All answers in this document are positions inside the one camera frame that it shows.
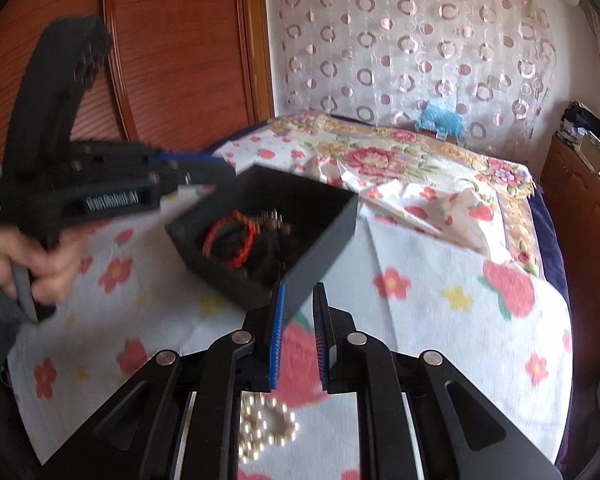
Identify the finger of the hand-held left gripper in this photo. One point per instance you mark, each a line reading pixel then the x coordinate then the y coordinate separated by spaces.
pixel 200 175
pixel 190 158

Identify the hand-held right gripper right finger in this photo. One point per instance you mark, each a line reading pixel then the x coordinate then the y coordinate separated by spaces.
pixel 321 340

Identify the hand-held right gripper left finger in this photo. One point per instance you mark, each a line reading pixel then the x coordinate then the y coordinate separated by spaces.
pixel 276 340

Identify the black cardboard box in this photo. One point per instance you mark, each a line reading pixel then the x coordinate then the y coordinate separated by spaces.
pixel 325 225

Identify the person's left hand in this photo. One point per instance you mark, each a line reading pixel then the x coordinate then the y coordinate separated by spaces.
pixel 10 252

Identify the brown wooden wardrobe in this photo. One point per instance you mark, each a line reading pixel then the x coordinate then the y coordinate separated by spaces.
pixel 170 50

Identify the strawberry print sheet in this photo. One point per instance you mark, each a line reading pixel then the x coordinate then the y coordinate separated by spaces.
pixel 430 360

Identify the floral blanket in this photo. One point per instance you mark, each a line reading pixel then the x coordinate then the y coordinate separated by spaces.
pixel 395 160

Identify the circle patterned sheer curtain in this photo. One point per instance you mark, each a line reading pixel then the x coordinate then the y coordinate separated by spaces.
pixel 405 50

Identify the dark blue bedsheet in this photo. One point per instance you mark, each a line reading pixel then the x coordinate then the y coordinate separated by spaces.
pixel 550 250

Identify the blue fluffy toy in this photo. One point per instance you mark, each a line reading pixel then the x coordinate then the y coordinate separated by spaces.
pixel 442 119

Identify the wooden side cabinet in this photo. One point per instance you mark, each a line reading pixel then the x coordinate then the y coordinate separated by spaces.
pixel 585 240

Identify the open cardboard box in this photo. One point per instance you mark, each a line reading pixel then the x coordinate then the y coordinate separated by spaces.
pixel 597 152

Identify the pile of dark clothes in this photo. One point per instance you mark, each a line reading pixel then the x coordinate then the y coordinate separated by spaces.
pixel 577 120

